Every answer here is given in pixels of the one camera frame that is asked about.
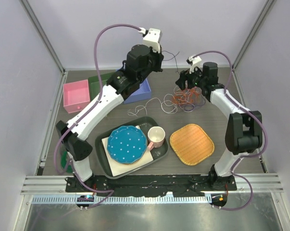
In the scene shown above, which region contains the slotted cable duct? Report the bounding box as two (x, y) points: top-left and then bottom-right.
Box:
(31, 194), (212, 205)

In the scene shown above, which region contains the dark green tray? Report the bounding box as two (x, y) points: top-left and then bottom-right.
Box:
(94, 129), (168, 179)

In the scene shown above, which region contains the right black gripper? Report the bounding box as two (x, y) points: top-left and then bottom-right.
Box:
(176, 64), (206, 91)

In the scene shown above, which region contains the blue polka dot plate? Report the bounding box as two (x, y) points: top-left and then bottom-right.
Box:
(107, 126), (147, 164)

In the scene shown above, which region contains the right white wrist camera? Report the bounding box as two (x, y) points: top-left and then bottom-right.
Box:
(186, 55), (202, 74)

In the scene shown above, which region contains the green coiled cable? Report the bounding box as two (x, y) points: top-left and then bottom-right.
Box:
(60, 148), (75, 173)

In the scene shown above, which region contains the pink plastic box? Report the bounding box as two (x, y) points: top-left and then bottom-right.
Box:
(63, 80), (90, 114)

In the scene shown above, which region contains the white paper napkin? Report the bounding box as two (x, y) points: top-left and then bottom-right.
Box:
(101, 126), (153, 177)

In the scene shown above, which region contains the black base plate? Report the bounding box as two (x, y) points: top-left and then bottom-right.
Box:
(65, 173), (238, 198)

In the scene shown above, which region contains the orange woven basket tray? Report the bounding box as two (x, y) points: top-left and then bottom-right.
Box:
(169, 124), (214, 166)

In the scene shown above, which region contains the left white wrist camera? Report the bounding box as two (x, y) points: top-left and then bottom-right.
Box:
(139, 27), (162, 53)

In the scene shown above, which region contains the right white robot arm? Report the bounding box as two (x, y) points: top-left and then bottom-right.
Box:
(176, 62), (263, 190)

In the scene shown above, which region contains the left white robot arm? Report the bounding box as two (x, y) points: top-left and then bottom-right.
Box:
(56, 44), (164, 192)

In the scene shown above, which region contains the blue plastic box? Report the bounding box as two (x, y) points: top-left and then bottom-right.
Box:
(123, 79), (151, 104)

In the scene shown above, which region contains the pink mug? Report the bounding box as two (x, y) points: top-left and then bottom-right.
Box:
(147, 126), (165, 151)

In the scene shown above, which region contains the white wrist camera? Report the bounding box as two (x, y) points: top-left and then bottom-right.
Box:
(186, 55), (202, 74)
(139, 27), (162, 53)

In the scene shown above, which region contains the purple thin cable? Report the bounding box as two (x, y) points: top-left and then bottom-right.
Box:
(163, 50), (206, 113)

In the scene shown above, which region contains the white thin cable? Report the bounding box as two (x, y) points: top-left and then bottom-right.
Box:
(127, 85), (198, 116)

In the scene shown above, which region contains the green plastic box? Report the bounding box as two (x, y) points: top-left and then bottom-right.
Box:
(88, 73), (113, 101)

